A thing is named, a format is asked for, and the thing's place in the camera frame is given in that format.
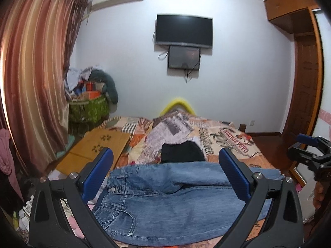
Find blue denim jeans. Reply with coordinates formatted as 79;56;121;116
92;161;283;247

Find pink hanging cloth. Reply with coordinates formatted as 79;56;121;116
0;128;24;200

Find bamboo lap desk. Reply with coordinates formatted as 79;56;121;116
56;128;131;175

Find green storage basket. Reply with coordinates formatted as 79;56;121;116
68;95;109;123

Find black folded garment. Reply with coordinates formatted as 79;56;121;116
161;141;205;163

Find newspaper print bedspread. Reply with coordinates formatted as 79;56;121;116
100;110;273;168

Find wooden wardrobe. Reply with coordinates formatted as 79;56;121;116
263;0;325;145

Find yellow chair back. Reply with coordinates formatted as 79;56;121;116
159;97;196;116

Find striped red curtain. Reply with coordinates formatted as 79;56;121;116
1;0;88;175

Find small wall monitor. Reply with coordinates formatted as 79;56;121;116
168;46;201;70

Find black wall television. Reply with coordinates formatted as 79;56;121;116
154;14;213;49

